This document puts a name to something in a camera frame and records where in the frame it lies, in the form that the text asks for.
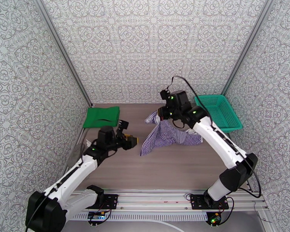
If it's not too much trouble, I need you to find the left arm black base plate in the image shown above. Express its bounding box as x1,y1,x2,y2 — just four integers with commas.
102,194,119,210

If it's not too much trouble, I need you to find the green shirt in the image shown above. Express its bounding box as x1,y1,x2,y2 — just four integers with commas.
83,106,121,129

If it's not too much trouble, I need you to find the green plastic mesh basket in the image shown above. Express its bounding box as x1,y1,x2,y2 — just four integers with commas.
194,94,243,133

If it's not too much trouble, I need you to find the blue white striped tank top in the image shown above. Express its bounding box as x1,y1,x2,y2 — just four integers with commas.
140,110,204,157

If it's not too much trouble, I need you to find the aluminium corner post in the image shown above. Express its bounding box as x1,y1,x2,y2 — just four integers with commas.
31,0,95,111
221,0,275,95

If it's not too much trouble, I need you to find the aluminium mounting rail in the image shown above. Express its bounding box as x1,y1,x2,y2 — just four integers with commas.
70,189,269,213

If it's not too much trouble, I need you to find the red black power wire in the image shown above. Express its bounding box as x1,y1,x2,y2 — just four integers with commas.
100,205,112,222
218,198,235,221

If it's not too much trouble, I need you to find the white slotted cable duct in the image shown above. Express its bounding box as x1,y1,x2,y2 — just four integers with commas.
68,212,208,221

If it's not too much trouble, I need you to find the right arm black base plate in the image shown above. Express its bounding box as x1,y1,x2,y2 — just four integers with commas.
190,194,230,211

